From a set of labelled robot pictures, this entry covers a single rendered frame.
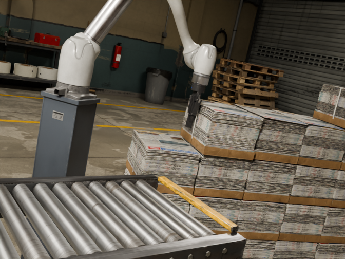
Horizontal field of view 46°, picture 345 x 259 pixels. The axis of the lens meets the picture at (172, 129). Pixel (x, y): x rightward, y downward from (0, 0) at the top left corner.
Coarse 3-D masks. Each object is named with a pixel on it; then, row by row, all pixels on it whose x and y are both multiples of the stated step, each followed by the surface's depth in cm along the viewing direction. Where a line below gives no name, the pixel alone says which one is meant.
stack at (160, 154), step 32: (128, 160) 230; (160, 160) 198; (192, 160) 203; (224, 160) 208; (256, 160) 216; (256, 192) 219; (288, 192) 226; (320, 192) 232; (256, 224) 225; (288, 224) 231; (320, 224) 238; (256, 256) 230; (288, 256) 236
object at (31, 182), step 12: (0, 180) 129; (12, 180) 131; (24, 180) 133; (36, 180) 135; (48, 180) 137; (60, 180) 139; (72, 180) 142; (84, 180) 144; (96, 180) 146; (108, 180) 149; (120, 180) 152; (132, 180) 155; (144, 180) 159; (156, 180) 162; (0, 216) 130
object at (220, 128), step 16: (208, 112) 203; (224, 112) 199; (240, 112) 213; (208, 128) 200; (224, 128) 202; (240, 128) 204; (256, 128) 207; (208, 144) 201; (224, 144) 204; (240, 144) 207
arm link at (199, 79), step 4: (196, 72) 210; (196, 76) 210; (200, 76) 209; (204, 76) 209; (208, 76) 210; (192, 80) 212; (196, 80) 210; (200, 80) 209; (204, 80) 209; (208, 80) 212; (200, 84) 211; (204, 84) 210
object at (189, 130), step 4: (204, 100) 230; (188, 104) 230; (208, 104) 219; (212, 104) 222; (224, 104) 232; (236, 108) 226; (184, 120) 232; (184, 124) 231; (192, 124) 220; (184, 128) 231; (188, 128) 224; (188, 132) 224
